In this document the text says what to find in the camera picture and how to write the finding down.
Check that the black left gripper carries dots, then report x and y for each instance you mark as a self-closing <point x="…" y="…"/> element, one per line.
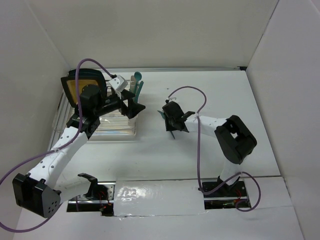
<point x="133" y="109"/>

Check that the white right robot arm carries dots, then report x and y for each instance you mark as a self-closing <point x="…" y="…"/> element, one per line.
<point x="235" y="140"/>

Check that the white taped cover panel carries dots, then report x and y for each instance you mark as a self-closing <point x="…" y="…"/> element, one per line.
<point x="157" y="198"/>

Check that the white utensil holder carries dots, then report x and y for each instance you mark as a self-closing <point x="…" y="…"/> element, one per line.
<point x="132" y="121"/>

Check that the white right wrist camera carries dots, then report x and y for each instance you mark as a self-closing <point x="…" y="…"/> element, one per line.
<point x="170" y="99"/>

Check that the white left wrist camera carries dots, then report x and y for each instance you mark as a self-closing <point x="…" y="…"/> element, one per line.
<point x="118" y="84"/>

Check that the yellow square plate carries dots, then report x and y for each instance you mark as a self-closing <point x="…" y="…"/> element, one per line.
<point x="69" y="86"/>

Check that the dark teal plate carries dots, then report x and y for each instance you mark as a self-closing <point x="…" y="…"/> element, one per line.
<point x="86" y="72"/>

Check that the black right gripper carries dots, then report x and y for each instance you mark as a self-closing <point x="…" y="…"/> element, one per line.
<point x="168" y="127"/>

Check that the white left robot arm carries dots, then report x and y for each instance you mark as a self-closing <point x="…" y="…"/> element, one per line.
<point x="39" y="190"/>

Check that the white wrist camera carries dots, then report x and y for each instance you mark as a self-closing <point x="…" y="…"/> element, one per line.
<point x="118" y="84"/>
<point x="170" y="99"/>

